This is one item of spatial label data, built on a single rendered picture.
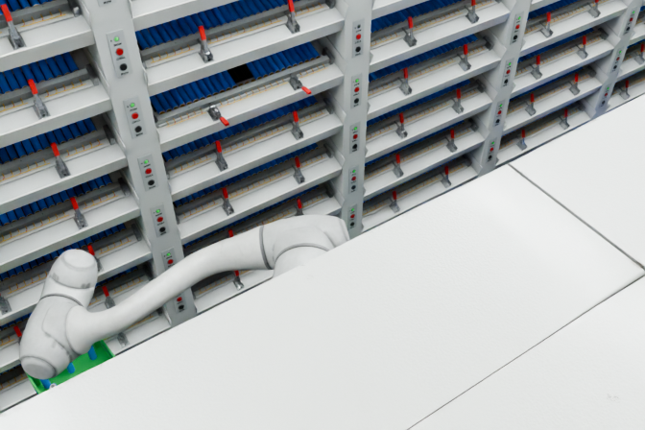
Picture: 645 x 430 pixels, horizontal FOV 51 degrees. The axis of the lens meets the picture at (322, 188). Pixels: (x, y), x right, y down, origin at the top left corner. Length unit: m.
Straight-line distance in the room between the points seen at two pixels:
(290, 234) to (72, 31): 0.68
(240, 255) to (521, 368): 1.08
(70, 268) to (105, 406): 1.16
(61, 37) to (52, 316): 0.61
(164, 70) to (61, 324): 0.69
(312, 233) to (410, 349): 0.98
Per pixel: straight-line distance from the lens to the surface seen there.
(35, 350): 1.51
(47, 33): 1.68
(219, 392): 0.43
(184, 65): 1.83
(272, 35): 1.93
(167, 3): 1.73
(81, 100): 1.78
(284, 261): 1.37
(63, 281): 1.61
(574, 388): 0.46
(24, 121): 1.76
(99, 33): 1.68
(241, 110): 1.98
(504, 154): 3.07
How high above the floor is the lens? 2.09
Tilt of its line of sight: 43 degrees down
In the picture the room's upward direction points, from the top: 1 degrees counter-clockwise
